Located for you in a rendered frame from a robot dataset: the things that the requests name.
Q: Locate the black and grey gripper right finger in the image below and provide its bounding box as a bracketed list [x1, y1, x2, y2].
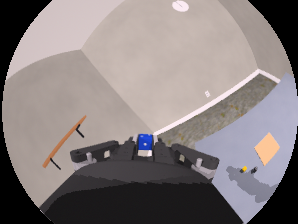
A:
[151, 135, 220, 182]

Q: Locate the blue die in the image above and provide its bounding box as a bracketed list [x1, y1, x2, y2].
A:
[138, 134, 152, 150]

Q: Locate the tan flat mat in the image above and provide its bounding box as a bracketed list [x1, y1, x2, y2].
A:
[254, 133, 280, 166]

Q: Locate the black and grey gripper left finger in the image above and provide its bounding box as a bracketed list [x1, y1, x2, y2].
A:
[70, 134, 139, 171]

